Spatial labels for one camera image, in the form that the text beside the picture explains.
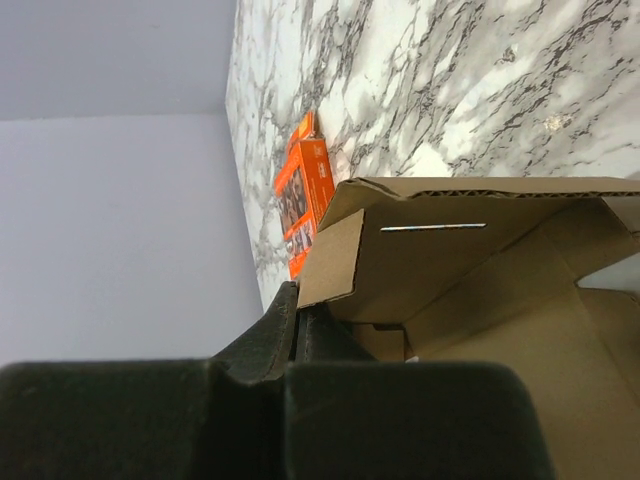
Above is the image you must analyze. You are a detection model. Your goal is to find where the orange product box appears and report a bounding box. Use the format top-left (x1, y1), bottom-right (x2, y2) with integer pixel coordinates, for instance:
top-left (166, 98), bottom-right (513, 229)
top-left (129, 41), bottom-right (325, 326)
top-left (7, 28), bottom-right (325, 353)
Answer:
top-left (274, 111), bottom-right (335, 279)

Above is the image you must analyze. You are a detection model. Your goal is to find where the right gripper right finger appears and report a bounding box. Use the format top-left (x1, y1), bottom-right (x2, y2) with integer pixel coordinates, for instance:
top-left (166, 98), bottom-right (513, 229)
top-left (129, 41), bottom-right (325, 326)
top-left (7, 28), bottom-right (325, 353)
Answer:
top-left (287, 305), bottom-right (555, 479)

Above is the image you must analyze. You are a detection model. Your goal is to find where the brown cardboard box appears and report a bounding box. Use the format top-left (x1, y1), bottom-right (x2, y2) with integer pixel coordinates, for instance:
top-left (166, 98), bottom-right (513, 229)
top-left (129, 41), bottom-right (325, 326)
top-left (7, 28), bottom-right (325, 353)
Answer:
top-left (298, 177), bottom-right (639, 479)

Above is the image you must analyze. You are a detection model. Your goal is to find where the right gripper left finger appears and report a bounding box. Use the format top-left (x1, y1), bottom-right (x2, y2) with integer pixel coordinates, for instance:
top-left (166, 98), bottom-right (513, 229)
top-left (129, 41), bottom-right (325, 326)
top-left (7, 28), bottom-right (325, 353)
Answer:
top-left (1, 282), bottom-right (298, 479)

